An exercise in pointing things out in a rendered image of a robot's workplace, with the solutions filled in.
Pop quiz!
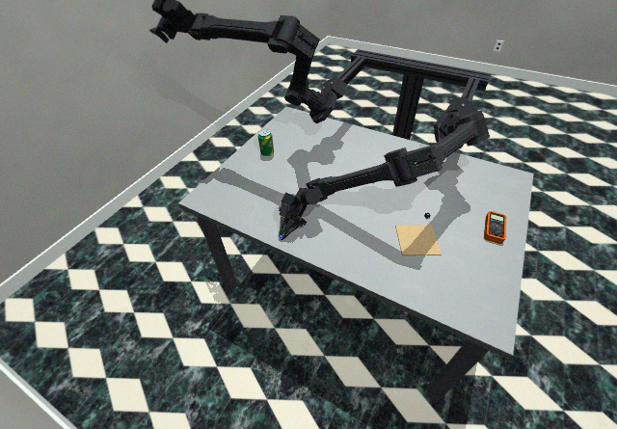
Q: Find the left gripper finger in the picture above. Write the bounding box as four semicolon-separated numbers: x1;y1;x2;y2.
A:
279;216;289;236
282;220;299;239

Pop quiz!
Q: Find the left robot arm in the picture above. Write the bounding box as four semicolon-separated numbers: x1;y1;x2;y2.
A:
281;110;490;217

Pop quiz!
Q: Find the orange multimeter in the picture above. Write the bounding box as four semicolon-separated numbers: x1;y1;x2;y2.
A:
484;211;506;244

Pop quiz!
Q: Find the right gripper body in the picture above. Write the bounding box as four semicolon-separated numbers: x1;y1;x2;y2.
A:
155;16;180;40

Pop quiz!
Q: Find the tan mat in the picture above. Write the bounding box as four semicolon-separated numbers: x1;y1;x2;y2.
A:
395;225;442;255

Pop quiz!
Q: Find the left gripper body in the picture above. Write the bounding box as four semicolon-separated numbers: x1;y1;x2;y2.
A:
279;208;307;227

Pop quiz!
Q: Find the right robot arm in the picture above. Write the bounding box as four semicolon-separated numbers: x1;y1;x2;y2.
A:
152;0;332;117

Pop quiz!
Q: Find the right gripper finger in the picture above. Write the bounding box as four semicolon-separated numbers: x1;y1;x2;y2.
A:
150;27;169;43

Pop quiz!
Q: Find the green and yellow drink can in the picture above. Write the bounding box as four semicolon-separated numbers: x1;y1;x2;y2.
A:
258;129;274;156

